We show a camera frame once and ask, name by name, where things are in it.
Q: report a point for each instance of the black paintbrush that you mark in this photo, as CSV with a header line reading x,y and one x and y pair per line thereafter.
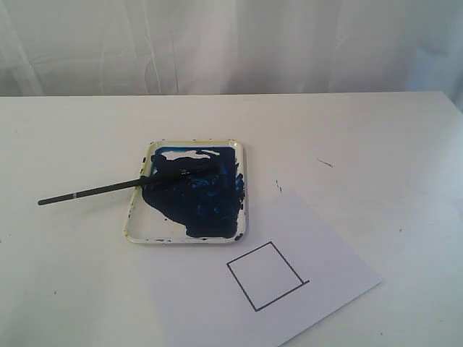
x,y
163,177

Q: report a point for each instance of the white paint tray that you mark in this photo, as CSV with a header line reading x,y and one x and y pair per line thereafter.
x,y
202,201

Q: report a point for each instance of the white paper sheet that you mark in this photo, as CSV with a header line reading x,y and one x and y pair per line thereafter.
x,y
287,273

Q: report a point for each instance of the white backdrop curtain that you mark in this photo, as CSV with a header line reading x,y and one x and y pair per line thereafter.
x,y
219,47

